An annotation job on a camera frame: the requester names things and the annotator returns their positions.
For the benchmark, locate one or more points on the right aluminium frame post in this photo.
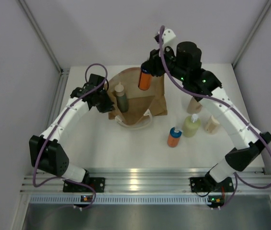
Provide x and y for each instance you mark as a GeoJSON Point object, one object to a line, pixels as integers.
{"type": "Point", "coordinates": [259, 20]}

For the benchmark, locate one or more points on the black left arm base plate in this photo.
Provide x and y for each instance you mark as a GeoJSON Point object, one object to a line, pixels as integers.
{"type": "Point", "coordinates": [96, 183]}

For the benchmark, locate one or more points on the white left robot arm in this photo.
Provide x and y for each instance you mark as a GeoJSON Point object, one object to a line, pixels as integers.
{"type": "Point", "coordinates": [47, 150]}

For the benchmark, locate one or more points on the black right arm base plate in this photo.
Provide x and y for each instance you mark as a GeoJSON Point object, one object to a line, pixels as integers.
{"type": "Point", "coordinates": [202, 185]}

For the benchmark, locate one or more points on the perforated grey cable duct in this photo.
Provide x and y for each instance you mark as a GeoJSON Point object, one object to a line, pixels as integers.
{"type": "Point", "coordinates": [123, 199]}

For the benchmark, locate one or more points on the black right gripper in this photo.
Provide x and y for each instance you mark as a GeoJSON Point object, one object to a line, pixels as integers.
{"type": "Point", "coordinates": [154, 63]}

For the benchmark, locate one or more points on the aluminium frame post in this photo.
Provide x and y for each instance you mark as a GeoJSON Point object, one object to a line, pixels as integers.
{"type": "Point", "coordinates": [259, 20]}
{"type": "Point", "coordinates": [38, 31]}

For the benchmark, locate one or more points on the yellow-green pump bottle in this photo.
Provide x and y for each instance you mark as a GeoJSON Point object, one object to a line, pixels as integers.
{"type": "Point", "coordinates": [191, 125]}

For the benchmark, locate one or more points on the aluminium mounting rail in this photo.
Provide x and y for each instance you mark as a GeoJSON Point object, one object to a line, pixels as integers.
{"type": "Point", "coordinates": [150, 181]}

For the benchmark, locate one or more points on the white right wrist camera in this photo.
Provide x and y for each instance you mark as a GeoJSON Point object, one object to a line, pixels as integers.
{"type": "Point", "coordinates": [168, 37]}

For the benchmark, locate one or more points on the beige round pump bottle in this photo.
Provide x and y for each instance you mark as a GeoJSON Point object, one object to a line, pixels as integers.
{"type": "Point", "coordinates": [194, 107]}

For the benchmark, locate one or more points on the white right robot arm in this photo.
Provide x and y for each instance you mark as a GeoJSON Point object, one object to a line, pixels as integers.
{"type": "Point", "coordinates": [248, 142]}

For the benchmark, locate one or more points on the left aluminium frame post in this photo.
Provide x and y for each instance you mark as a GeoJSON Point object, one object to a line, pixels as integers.
{"type": "Point", "coordinates": [38, 31]}

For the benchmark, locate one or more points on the cream pump bottle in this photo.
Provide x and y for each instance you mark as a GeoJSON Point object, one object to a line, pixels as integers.
{"type": "Point", "coordinates": [212, 125]}

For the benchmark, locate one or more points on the orange bottle dark cap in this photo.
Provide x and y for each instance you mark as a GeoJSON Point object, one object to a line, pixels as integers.
{"type": "Point", "coordinates": [144, 80]}

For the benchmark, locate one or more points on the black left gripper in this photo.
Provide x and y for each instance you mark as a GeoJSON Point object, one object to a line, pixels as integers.
{"type": "Point", "coordinates": [108, 106]}

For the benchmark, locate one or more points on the olive bottle beige cap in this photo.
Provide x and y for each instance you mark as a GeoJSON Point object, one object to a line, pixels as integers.
{"type": "Point", "coordinates": [122, 101]}

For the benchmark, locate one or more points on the orange bottle blue cap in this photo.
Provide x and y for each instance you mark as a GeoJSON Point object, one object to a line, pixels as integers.
{"type": "Point", "coordinates": [174, 137]}

